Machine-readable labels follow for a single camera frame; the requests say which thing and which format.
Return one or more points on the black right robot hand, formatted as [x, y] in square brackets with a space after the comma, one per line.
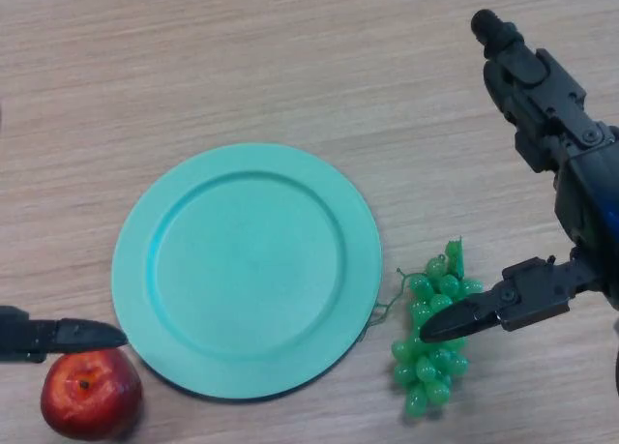
[546, 110]

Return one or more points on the green grape bunch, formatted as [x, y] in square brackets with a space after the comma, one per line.
[425, 371]

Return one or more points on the teal round plate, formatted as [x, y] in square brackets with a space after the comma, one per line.
[246, 275]

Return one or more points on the red apple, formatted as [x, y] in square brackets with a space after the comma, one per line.
[92, 400]

